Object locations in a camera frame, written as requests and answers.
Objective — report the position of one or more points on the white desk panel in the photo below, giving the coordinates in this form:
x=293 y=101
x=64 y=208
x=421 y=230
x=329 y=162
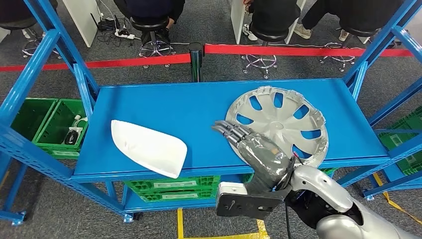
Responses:
x=4 y=34
x=82 y=19
x=288 y=39
x=237 y=16

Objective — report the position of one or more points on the person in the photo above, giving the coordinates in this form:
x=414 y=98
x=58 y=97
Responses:
x=16 y=10
x=362 y=13
x=148 y=6
x=273 y=13

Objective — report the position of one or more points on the white power strip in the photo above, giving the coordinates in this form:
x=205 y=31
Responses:
x=125 y=35

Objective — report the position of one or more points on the silver wheel hubcap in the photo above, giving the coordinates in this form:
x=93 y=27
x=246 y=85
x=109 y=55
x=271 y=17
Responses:
x=280 y=123

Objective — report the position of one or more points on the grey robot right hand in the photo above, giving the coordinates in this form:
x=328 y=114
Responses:
x=263 y=155

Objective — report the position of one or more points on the yellow floor tape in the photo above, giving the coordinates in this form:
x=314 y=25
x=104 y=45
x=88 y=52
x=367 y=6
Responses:
x=180 y=224
x=402 y=209

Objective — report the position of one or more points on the blue metal shelf rack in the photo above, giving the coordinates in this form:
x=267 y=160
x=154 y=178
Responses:
x=395 y=176
x=14 y=189
x=197 y=115

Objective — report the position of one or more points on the black chrome stanchion post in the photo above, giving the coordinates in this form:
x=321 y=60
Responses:
x=196 y=62

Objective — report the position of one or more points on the black round stool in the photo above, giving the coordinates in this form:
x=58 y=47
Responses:
x=359 y=32
x=150 y=23
x=16 y=23
x=268 y=34

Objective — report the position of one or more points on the empty green plastic crate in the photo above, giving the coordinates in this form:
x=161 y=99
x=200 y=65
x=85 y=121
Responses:
x=29 y=118

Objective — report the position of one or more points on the black router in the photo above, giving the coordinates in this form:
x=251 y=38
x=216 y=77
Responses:
x=105 y=24

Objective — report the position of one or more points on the red barrier belt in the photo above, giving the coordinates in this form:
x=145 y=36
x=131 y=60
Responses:
x=280 y=50
x=99 y=62

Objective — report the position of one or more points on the white plastic car part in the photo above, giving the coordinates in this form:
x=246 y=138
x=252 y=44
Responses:
x=148 y=148

